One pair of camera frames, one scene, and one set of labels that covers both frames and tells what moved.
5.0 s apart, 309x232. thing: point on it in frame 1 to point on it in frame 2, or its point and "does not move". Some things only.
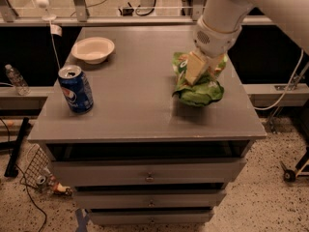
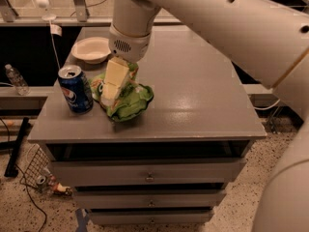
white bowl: x=94 y=49 does not move
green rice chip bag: x=208 y=90 to x=132 y=100
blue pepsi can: x=76 y=89 does not move
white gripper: x=214 y=41 to x=130 y=47
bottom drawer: x=154 y=216 does not move
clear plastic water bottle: x=21 y=86 does not move
